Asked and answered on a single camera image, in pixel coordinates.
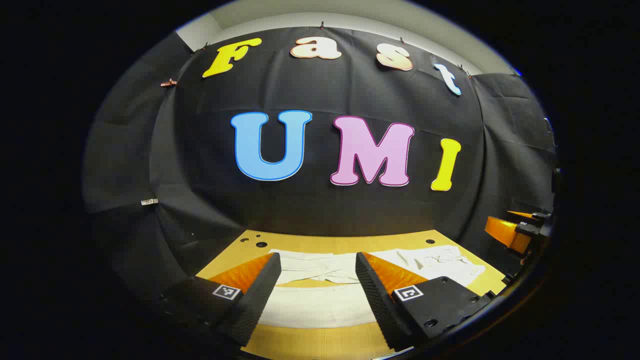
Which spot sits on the silver cloth clip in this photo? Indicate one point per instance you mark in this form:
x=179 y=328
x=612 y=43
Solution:
x=149 y=201

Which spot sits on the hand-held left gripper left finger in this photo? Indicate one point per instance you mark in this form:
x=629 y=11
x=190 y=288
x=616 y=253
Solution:
x=260 y=295

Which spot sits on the white jeans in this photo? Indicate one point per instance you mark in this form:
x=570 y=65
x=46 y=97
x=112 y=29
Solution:
x=315 y=305

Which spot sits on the copper cloth clip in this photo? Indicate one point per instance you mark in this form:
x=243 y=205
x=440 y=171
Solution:
x=168 y=83

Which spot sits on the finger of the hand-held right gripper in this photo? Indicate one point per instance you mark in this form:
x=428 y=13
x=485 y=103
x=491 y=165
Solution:
x=502 y=230
x=520 y=214

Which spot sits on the black backdrop cloth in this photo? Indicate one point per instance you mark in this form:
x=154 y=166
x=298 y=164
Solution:
x=320 y=210

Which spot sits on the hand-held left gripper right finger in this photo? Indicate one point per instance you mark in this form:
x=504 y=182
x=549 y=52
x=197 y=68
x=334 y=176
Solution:
x=375 y=300

